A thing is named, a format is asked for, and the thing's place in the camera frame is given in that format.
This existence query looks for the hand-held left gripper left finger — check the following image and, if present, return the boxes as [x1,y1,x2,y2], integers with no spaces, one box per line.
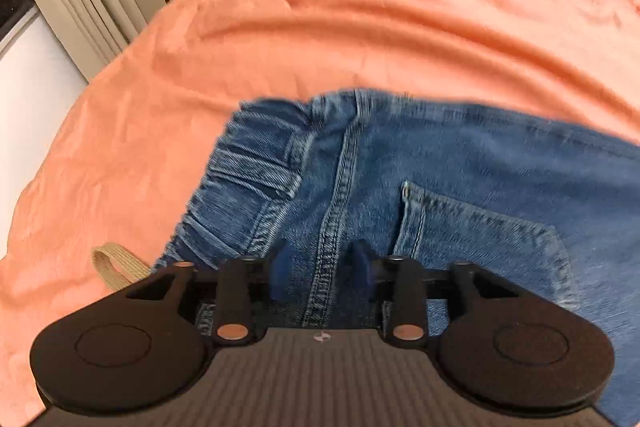
[123,239,292,346]

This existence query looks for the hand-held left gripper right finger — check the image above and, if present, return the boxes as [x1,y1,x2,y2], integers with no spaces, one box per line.
[347,239,524,352]

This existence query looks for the blue denim pants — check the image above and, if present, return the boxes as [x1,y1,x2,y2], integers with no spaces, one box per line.
[153,89,640,427]

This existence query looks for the orange bed sheet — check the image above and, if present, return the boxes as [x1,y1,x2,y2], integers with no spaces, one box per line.
[0,0,640,427]

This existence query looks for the beige woven strap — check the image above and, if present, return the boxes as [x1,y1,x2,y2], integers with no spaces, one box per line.
[92,244,149,294]

